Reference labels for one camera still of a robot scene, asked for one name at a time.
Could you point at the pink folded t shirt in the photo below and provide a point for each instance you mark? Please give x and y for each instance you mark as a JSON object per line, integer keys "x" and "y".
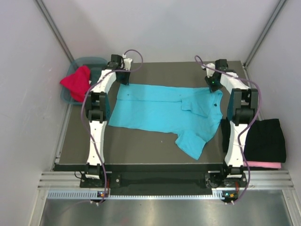
{"x": 270, "y": 165}

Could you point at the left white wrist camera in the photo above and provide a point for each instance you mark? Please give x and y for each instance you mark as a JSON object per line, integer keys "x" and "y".
{"x": 126, "y": 63}

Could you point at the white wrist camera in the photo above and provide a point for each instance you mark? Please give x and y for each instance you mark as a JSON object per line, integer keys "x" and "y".
{"x": 210, "y": 69}
{"x": 126, "y": 63}

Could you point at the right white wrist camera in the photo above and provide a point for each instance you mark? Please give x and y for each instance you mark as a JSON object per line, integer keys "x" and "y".
{"x": 210, "y": 69}

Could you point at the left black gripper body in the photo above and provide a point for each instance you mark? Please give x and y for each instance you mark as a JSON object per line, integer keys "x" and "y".
{"x": 122, "y": 74}

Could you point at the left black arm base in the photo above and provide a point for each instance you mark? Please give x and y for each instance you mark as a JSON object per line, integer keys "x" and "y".
{"x": 94, "y": 178}

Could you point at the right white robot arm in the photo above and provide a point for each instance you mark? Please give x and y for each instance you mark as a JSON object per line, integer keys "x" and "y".
{"x": 241, "y": 112}

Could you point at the black folded t shirt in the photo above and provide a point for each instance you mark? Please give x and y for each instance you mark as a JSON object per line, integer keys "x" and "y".
{"x": 263, "y": 141}

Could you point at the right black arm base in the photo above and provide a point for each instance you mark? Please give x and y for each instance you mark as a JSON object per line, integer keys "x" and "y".
{"x": 217, "y": 179}

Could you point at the teal plastic basket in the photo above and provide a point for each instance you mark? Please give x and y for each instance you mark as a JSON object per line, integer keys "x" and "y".
{"x": 95, "y": 64}

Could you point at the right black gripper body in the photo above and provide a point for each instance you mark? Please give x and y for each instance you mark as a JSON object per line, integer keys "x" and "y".
{"x": 211, "y": 80}

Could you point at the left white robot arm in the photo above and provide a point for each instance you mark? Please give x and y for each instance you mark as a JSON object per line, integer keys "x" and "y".
{"x": 97, "y": 107}

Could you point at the red t shirt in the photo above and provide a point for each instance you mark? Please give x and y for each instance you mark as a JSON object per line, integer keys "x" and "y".
{"x": 78, "y": 83}

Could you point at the left aluminium corner post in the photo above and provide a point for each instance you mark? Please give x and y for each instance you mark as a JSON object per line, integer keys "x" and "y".
{"x": 54, "y": 29}

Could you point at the aluminium front rail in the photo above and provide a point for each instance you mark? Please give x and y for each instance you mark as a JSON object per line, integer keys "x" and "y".
{"x": 269, "y": 179}

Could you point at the aluminium corner post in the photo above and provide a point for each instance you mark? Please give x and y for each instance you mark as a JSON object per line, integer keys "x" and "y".
{"x": 54, "y": 29}
{"x": 266, "y": 29}

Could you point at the grey slotted cable duct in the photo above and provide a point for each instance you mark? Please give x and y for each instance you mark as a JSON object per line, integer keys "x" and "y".
{"x": 98, "y": 195}

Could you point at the cyan t shirt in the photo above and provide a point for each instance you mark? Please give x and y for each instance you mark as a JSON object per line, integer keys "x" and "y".
{"x": 193, "y": 114}

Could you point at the right aluminium corner post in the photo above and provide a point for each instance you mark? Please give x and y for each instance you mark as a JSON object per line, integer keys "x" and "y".
{"x": 266, "y": 29}

